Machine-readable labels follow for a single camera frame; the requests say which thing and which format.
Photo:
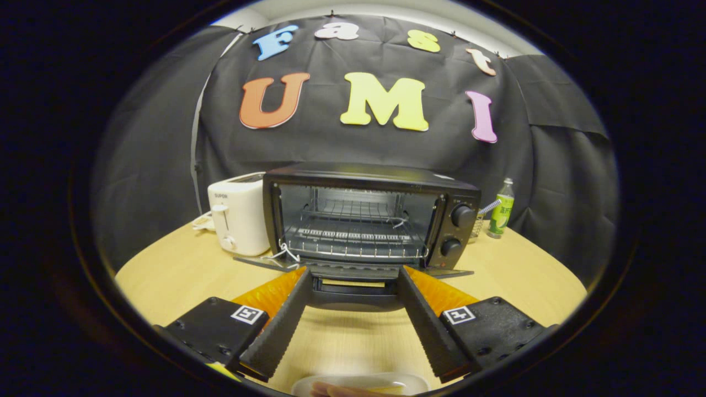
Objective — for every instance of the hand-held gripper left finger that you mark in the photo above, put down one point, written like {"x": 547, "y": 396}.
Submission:
{"x": 284, "y": 325}

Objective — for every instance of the black toaster oven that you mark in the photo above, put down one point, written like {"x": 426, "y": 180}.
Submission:
{"x": 358, "y": 173}

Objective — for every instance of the green drink bottle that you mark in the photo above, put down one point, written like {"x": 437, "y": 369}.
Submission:
{"x": 501, "y": 212}

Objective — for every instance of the white plate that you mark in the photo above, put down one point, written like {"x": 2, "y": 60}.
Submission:
{"x": 353, "y": 379}

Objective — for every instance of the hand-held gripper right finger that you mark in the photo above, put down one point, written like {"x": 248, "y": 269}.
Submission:
{"x": 424, "y": 325}

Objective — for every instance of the white pop-up toaster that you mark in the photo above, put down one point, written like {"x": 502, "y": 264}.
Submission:
{"x": 242, "y": 215}

